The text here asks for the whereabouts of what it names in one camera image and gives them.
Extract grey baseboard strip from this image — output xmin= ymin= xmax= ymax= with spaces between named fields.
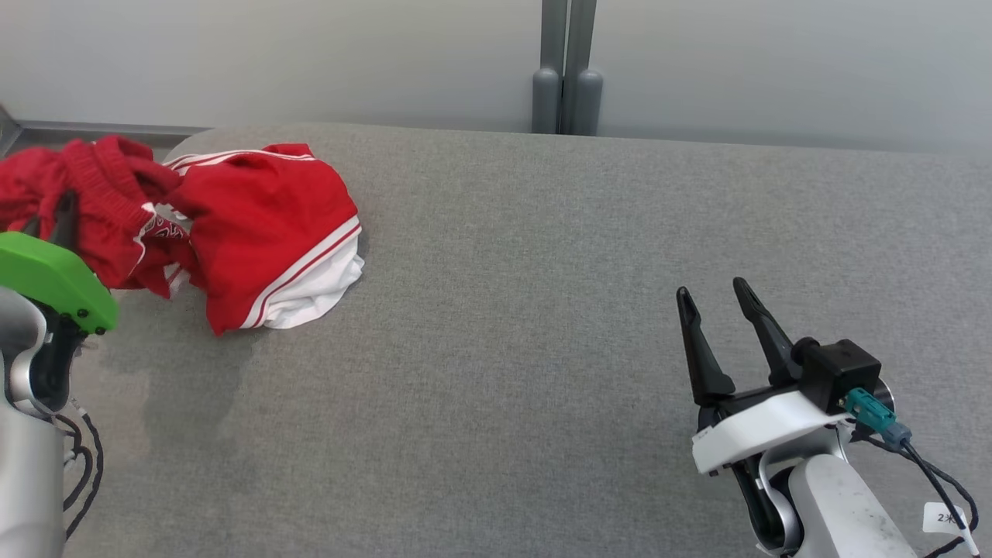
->
xmin=0 ymin=105 xmax=212 ymax=156

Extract white cable label tag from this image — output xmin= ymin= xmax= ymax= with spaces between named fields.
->
xmin=921 ymin=501 xmax=970 ymax=536

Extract red shorts with white stripes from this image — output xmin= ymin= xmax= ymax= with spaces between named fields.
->
xmin=0 ymin=136 xmax=195 ymax=300

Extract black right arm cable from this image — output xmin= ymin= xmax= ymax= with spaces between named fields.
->
xmin=852 ymin=430 xmax=982 ymax=558

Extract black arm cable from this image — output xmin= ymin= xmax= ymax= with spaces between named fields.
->
xmin=48 ymin=395 xmax=106 ymax=543
xmin=852 ymin=430 xmax=982 ymax=558

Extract red shirt with white sleeves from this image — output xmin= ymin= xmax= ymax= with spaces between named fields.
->
xmin=163 ymin=143 xmax=366 ymax=336

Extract teal right camera connector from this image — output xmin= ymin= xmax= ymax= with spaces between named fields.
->
xmin=843 ymin=387 xmax=914 ymax=452

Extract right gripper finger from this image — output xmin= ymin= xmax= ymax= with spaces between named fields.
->
xmin=732 ymin=277 xmax=800 ymax=387
xmin=676 ymin=286 xmax=736 ymax=406

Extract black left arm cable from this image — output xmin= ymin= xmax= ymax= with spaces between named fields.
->
xmin=48 ymin=395 xmax=106 ymax=543

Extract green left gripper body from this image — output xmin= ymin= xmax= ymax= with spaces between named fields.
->
xmin=0 ymin=231 xmax=119 ymax=365

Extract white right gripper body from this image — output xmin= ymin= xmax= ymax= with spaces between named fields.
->
xmin=692 ymin=385 xmax=851 ymax=476

